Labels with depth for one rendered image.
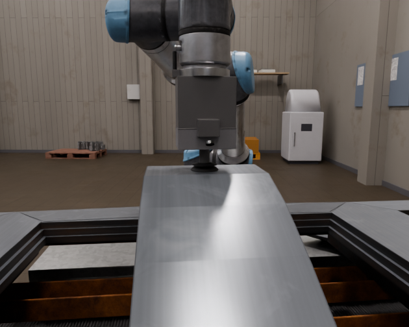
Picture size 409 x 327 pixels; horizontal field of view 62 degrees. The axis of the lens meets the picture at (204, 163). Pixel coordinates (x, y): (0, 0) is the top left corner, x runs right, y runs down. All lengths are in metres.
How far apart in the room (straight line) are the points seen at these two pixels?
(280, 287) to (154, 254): 0.13
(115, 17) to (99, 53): 8.49
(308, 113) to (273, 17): 2.92
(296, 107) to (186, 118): 6.69
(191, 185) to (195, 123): 0.09
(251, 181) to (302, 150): 6.67
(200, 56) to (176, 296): 0.31
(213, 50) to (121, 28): 0.20
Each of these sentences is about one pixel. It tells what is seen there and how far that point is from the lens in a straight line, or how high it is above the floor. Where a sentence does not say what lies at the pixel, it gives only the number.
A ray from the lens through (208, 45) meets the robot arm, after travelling 0.48.
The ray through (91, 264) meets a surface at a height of 0.68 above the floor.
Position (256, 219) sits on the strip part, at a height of 1.00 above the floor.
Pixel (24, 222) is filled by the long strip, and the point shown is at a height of 0.86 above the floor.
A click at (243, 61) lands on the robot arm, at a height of 1.25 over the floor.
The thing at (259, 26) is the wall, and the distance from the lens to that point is 8.92.
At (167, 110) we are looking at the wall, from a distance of 8.67.
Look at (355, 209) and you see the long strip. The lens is 0.98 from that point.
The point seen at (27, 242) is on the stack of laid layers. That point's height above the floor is 0.85.
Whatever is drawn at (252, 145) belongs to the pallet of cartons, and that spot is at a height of 0.33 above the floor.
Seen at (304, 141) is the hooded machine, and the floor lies 0.46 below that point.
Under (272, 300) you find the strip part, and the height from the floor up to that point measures 0.95.
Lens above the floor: 1.12
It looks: 9 degrees down
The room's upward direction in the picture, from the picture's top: straight up
